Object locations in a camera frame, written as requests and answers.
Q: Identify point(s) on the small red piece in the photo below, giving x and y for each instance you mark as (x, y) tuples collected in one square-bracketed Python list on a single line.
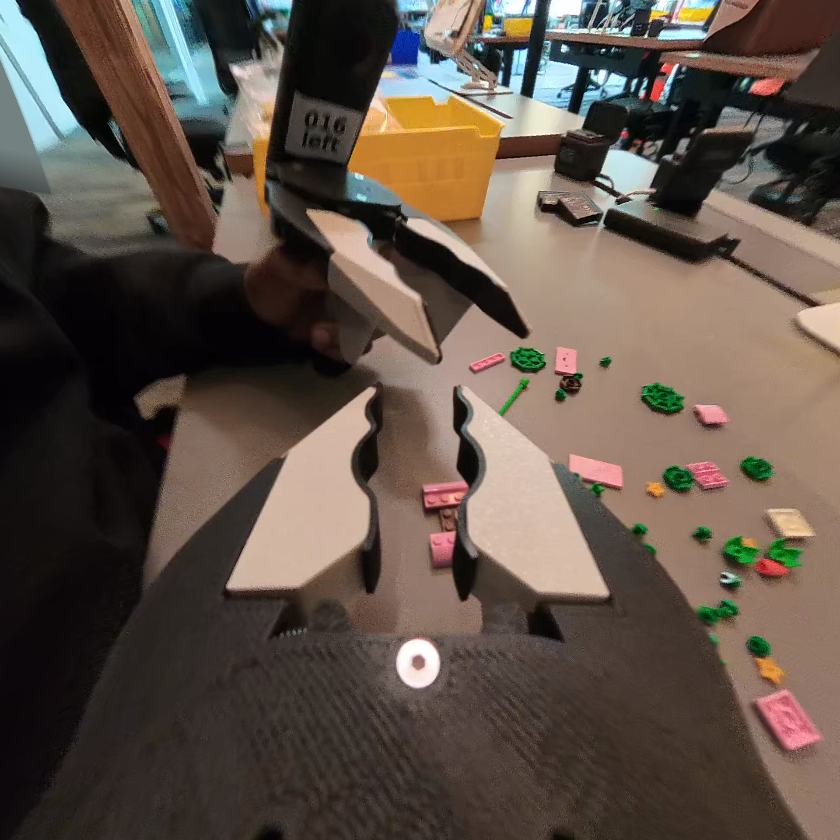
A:
[(772, 568)]

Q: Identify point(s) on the white book stand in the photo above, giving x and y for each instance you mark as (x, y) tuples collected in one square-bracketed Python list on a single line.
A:
[(820, 328)]

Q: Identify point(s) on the pink face tile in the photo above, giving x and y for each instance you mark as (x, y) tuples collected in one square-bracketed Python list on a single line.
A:
[(565, 361)]

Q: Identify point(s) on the book stand with booklet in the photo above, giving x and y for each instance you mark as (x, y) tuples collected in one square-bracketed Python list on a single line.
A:
[(459, 39)]

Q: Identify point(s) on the brown round plate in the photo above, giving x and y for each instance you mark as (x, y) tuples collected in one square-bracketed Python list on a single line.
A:
[(571, 384)]

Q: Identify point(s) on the person's left hand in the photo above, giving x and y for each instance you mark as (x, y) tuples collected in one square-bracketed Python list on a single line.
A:
[(289, 289)]

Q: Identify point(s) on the large pink smooth tile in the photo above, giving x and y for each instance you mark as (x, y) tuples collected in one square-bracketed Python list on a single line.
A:
[(596, 471)]

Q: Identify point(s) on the yellow plastic bin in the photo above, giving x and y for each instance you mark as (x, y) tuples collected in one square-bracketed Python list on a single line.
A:
[(426, 157)]

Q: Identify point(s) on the thin pink tile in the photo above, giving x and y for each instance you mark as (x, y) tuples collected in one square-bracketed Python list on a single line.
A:
[(487, 363)]

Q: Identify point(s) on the pink studded plate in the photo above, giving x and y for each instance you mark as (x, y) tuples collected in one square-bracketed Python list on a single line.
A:
[(446, 495)]

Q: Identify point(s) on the person's black jacket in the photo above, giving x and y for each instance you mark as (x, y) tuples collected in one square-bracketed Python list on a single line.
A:
[(52, 558)]

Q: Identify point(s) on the pink curved brick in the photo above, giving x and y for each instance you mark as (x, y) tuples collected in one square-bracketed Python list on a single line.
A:
[(711, 415)]

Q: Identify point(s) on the scattered small green clips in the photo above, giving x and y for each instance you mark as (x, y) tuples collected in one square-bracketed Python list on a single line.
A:
[(702, 533)]

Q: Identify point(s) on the green spiky leaf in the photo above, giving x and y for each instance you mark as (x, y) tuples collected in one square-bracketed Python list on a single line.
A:
[(738, 552), (784, 553)]

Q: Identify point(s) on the green round flower plate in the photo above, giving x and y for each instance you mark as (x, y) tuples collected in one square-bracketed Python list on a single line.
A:
[(757, 468), (678, 478)]

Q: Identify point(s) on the pink square single-stud plate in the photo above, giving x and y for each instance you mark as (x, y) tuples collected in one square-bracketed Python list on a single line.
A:
[(787, 720)]

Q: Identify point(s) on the black upright device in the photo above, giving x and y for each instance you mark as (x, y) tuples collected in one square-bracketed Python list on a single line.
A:
[(702, 170)]

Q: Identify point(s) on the blue plastic bin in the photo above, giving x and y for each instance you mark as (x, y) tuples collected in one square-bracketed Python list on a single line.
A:
[(405, 47)]

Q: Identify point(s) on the black flat box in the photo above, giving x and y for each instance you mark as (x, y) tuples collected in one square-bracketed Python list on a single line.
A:
[(669, 229)]

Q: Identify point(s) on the white square tile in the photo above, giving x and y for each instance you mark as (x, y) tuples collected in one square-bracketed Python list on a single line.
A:
[(789, 523)]

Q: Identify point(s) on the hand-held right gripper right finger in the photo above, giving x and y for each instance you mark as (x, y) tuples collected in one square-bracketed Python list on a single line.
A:
[(531, 531)]

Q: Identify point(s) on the green stick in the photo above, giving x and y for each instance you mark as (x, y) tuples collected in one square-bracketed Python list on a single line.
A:
[(514, 397)]

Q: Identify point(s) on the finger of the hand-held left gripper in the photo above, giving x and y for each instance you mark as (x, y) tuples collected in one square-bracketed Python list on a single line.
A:
[(374, 289), (459, 275)]

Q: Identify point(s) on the wooden pillar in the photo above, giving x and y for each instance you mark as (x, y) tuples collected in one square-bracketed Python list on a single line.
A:
[(144, 118)]

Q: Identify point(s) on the black flat cards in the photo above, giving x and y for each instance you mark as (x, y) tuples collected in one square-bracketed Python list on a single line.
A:
[(569, 207)]

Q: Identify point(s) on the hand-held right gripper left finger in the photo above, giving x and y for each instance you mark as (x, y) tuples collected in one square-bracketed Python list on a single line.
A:
[(308, 525)]

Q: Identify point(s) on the person's left forearm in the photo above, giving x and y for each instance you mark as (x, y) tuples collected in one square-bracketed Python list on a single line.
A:
[(131, 308)]

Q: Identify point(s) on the green web piece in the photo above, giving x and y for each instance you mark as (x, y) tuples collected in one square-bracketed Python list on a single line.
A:
[(663, 398), (528, 359)]

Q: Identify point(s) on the black camera case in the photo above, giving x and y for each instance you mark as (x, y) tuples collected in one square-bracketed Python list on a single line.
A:
[(581, 154)]

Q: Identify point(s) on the black pole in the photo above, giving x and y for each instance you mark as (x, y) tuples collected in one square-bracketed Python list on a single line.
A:
[(536, 46)]

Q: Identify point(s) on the small pink plate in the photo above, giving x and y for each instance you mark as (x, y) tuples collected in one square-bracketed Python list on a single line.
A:
[(712, 481), (702, 468)]

